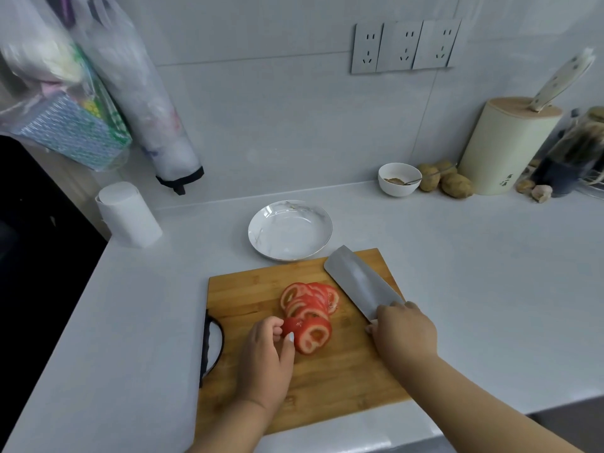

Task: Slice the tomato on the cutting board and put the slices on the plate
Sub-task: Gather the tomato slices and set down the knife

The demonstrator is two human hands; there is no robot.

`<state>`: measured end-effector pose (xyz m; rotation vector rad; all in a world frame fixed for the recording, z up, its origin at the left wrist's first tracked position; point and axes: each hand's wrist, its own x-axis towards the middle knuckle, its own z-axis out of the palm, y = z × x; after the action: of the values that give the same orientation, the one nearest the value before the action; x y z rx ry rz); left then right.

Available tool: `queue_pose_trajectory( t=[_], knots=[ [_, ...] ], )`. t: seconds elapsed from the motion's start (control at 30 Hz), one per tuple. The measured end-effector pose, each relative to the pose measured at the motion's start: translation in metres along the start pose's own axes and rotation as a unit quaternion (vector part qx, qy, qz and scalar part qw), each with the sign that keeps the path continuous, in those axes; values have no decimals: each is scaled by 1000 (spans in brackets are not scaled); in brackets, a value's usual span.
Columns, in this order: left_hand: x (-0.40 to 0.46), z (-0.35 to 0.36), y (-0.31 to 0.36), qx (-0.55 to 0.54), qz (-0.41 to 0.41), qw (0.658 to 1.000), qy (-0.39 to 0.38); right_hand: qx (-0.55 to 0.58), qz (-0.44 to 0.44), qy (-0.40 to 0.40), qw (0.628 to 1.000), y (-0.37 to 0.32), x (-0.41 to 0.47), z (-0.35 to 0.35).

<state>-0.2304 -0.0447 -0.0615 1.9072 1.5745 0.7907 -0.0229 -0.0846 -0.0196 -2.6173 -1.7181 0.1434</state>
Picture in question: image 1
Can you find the person's left hand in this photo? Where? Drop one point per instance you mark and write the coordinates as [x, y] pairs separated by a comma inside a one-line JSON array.
[[264, 363]]

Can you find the person's right hand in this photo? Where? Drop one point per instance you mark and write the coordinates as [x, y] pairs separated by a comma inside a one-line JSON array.
[[408, 334]]

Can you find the person's right thumb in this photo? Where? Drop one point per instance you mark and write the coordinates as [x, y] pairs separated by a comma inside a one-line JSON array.
[[373, 329]]

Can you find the person's left thumb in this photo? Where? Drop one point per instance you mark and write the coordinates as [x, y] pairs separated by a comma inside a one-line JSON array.
[[289, 349]]

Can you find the red tomato chunk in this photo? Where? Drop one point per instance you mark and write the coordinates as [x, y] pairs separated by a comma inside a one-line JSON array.
[[314, 335]]

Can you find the steel cleaver knife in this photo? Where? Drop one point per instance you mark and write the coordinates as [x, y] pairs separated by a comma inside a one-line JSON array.
[[361, 280]]

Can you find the person's right forearm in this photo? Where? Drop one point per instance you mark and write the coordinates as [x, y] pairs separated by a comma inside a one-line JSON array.
[[472, 410]]

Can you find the person's left forearm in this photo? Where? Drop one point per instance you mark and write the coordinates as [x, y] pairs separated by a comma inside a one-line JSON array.
[[236, 426]]

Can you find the row of red tomato slices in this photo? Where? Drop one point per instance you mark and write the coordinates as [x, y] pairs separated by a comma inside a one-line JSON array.
[[311, 297]]

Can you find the white marbled plate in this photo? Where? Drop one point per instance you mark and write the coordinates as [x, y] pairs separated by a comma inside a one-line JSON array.
[[290, 230]]

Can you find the small white bowl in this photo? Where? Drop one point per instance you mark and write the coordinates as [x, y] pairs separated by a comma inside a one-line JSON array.
[[398, 189]]

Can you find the metal spoon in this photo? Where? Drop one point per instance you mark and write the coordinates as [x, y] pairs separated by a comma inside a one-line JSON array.
[[411, 182]]

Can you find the brown potato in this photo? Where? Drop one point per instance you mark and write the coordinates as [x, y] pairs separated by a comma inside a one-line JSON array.
[[429, 178], [456, 186], [446, 167]]

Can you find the ginger piece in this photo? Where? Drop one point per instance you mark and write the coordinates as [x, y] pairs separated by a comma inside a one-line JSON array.
[[524, 185], [541, 193]]

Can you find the white paper towel roll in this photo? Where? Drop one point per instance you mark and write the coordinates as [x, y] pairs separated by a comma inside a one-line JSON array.
[[128, 214]]

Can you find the cream knife block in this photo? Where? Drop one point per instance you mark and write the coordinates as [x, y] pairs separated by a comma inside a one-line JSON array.
[[505, 146]]

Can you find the dark chopstick holder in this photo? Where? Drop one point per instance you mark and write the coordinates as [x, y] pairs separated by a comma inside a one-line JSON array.
[[573, 155]]

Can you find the clear hanging bag black trim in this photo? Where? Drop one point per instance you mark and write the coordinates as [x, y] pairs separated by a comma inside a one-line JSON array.
[[141, 94]]

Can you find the blue patterned box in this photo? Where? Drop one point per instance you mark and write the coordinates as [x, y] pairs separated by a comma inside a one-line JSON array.
[[71, 129]]

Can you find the clear plastic bag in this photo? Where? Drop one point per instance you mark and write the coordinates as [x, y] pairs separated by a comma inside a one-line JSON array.
[[42, 65]]

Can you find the grey wall socket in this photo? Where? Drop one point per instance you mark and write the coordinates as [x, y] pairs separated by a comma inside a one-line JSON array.
[[365, 48], [438, 43], [401, 46]]

